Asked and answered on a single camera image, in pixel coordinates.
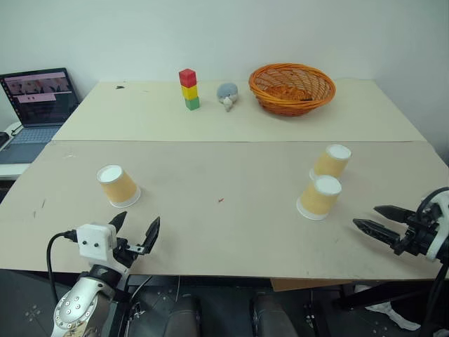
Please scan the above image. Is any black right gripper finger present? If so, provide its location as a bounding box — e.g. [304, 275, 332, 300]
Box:
[351, 218, 401, 247]
[373, 205, 419, 224]

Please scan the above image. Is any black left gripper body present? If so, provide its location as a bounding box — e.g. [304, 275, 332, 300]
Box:
[112, 237, 147, 272]

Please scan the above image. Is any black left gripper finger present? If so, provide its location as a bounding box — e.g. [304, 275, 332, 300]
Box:
[140, 216, 161, 255]
[107, 210, 128, 241]

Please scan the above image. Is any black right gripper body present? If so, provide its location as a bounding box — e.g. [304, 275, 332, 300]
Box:
[392, 204, 441, 257]

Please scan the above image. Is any yellow paper cup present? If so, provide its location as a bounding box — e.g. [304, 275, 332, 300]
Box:
[96, 164, 142, 209]
[295, 174, 343, 221]
[309, 143, 353, 182]

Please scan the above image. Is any dark rounded shape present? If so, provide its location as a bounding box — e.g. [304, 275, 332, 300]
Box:
[132, 293, 201, 337]
[250, 292, 300, 337]

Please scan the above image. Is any white crumpled cloth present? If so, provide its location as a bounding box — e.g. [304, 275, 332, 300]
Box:
[363, 300, 422, 331]

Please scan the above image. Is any brown cardboard piece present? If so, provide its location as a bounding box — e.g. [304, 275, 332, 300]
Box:
[269, 277, 342, 293]

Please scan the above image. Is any open grey laptop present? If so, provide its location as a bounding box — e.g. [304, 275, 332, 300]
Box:
[0, 67, 83, 166]

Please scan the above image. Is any yellow cube block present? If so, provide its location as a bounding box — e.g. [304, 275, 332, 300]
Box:
[180, 83, 199, 101]

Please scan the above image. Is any red cube block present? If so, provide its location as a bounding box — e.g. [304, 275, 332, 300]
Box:
[178, 67, 196, 88]

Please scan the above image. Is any grey plush toy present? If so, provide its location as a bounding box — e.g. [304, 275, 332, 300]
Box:
[215, 82, 241, 113]

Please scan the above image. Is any orange wicker basket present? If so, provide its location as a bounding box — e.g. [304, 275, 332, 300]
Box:
[248, 62, 337, 117]

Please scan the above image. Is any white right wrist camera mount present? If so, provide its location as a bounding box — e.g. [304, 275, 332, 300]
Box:
[419, 188, 449, 263]

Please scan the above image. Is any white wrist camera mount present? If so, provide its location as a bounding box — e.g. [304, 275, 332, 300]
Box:
[76, 222, 129, 279]
[419, 188, 449, 263]

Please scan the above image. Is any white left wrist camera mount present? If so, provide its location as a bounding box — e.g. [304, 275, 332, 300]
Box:
[76, 222, 129, 279]

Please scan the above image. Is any black metal table frame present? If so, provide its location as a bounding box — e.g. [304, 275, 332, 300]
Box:
[337, 279, 440, 312]

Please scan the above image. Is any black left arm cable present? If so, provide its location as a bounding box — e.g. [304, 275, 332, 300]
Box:
[46, 229, 79, 303]

